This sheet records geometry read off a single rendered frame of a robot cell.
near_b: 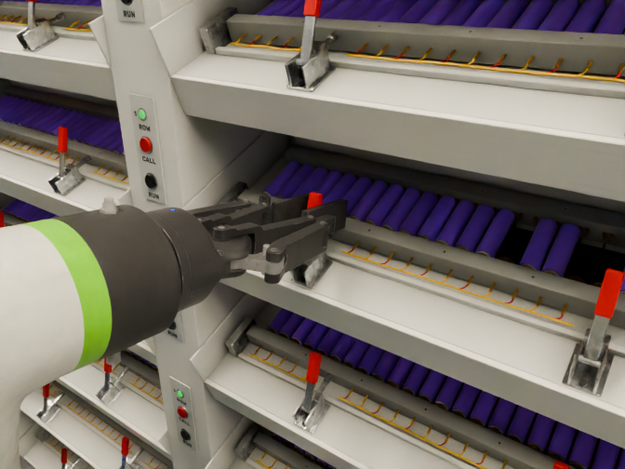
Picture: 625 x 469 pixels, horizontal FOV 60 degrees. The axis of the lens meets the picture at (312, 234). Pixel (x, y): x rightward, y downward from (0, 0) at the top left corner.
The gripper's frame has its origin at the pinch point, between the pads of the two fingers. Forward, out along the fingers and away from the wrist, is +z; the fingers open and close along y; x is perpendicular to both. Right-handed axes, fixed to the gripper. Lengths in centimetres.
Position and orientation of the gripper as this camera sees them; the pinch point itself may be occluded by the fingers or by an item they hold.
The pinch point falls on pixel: (310, 215)
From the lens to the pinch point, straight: 54.1
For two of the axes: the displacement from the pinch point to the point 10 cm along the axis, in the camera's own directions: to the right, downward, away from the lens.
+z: 5.7, -2.1, 7.9
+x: 0.9, -9.5, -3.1
